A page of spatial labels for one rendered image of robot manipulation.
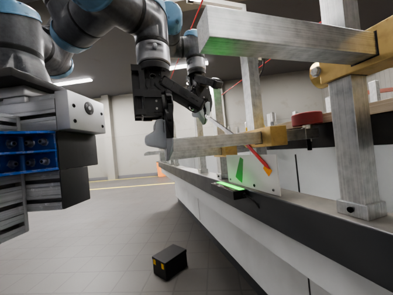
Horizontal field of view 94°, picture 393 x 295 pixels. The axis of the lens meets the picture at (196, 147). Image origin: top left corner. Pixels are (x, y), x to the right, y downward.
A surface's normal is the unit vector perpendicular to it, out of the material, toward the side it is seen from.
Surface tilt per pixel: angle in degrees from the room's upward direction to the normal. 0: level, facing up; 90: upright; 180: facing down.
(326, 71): 90
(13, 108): 90
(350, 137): 90
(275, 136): 90
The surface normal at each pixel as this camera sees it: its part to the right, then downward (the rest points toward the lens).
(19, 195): 0.99, -0.10
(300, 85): -0.10, 0.00
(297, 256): -0.95, 0.09
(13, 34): 0.66, -0.07
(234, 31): 0.30, -0.04
